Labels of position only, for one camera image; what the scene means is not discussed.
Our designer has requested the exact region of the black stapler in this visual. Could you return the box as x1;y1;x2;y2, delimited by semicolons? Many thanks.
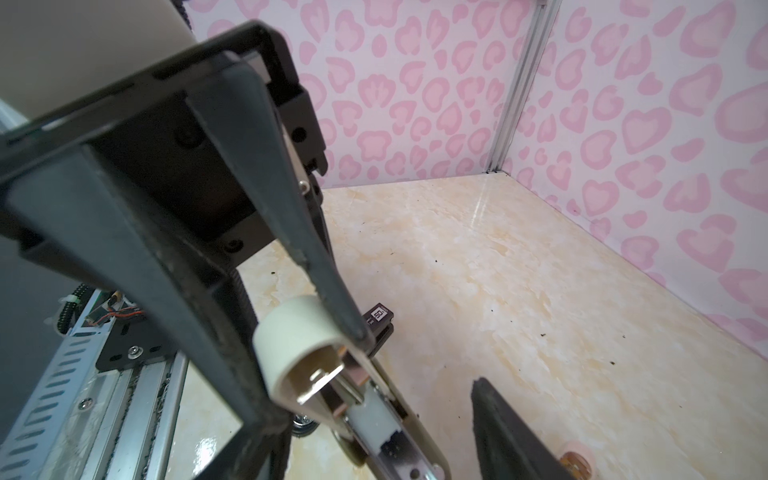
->
363;303;394;358

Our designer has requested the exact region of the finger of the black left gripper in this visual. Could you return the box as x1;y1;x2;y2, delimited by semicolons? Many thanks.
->
187;62;375;352
1;146;291;479

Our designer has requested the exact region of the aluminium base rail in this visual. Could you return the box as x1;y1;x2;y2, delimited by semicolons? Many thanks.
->
1;285;189;479

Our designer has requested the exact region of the white pink stapler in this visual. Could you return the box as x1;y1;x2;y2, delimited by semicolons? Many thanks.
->
253;295;451;479

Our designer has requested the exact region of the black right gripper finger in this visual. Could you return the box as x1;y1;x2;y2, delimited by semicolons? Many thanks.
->
471;377;573;480

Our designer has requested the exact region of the aluminium frame rail right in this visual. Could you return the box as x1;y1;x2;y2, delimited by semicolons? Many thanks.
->
485;0;562;173

